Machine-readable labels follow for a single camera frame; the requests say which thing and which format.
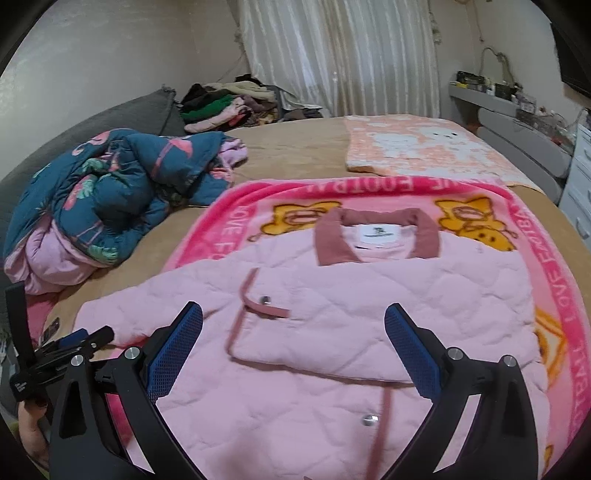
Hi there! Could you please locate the grey shelf unit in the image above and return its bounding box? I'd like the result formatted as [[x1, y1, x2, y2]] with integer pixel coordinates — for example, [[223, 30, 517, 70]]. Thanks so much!
[[450, 80, 573, 204]]

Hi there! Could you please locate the black television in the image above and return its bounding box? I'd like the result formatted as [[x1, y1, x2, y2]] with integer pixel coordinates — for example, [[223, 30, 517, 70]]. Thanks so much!
[[549, 18, 591, 100]]

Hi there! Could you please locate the teal flamingo print comforter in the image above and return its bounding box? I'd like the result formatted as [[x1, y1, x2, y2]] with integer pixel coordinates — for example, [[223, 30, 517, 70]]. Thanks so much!
[[4, 129, 250, 296]]

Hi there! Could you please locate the row of small cluttered items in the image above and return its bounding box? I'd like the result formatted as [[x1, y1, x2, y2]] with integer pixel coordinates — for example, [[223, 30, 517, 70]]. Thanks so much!
[[455, 69, 580, 139]]

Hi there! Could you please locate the tan bed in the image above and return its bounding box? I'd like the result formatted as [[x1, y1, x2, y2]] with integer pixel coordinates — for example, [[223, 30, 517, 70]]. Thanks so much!
[[0, 115, 591, 416]]

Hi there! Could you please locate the pink printed fleece blanket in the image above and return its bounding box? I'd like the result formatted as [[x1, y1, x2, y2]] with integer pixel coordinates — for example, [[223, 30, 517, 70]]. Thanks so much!
[[106, 176, 586, 480]]

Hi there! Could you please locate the person's left hand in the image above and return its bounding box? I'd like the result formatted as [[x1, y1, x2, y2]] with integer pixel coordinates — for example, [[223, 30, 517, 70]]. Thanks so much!
[[17, 398, 52, 470]]

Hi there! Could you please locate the pile of folded clothes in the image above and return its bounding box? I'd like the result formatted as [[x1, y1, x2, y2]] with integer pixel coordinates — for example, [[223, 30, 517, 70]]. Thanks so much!
[[179, 74, 282, 134]]

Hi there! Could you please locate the pink quilted jacket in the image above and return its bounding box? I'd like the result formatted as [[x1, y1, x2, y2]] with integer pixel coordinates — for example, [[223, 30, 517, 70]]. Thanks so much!
[[74, 208, 550, 480]]

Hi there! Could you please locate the grey pillow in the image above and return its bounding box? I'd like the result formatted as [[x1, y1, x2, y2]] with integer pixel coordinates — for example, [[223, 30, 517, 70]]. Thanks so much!
[[0, 85, 185, 241]]

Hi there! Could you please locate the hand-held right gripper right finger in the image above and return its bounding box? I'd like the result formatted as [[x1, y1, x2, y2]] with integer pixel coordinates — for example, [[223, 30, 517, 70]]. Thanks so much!
[[384, 302, 552, 480]]

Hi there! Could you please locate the peach blanket with white bears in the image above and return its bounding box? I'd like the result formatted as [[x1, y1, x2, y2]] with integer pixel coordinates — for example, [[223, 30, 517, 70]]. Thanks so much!
[[345, 115, 543, 192]]

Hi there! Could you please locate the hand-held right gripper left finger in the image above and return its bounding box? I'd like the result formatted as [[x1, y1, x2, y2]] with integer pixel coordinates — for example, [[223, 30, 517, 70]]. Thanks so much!
[[48, 302, 204, 480]]

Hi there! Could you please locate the dark cloth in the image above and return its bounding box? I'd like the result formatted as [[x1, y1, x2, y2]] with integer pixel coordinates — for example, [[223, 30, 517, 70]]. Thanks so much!
[[281, 90, 334, 123]]

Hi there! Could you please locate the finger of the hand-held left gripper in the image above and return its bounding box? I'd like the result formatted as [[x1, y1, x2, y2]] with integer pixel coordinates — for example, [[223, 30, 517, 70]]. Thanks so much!
[[39, 329, 93, 357], [69, 325, 115, 370]]

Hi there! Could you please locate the white striped curtain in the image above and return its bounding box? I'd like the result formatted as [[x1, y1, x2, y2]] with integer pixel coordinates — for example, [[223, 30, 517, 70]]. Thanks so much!
[[238, 0, 439, 118]]

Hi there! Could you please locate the white drawer cabinet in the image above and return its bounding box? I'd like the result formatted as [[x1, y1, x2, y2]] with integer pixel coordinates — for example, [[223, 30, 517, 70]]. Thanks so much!
[[558, 111, 591, 252]]

